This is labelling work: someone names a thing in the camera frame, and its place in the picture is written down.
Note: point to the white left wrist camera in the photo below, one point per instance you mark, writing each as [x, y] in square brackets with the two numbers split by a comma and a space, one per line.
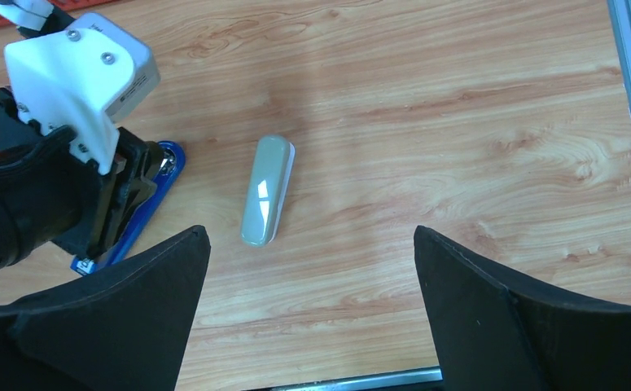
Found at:
[89, 77]

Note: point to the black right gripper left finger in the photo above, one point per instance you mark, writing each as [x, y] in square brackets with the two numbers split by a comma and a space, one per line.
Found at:
[125, 327]

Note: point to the blue and black stapler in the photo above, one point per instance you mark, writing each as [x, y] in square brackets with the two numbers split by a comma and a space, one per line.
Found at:
[172, 165]

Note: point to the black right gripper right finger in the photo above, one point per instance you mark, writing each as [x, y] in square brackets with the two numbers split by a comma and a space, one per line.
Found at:
[495, 328]

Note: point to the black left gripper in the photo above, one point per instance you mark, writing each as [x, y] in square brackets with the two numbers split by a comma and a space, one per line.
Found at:
[48, 195]

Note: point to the grey and white stapler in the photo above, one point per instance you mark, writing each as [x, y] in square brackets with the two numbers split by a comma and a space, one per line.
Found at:
[267, 190]

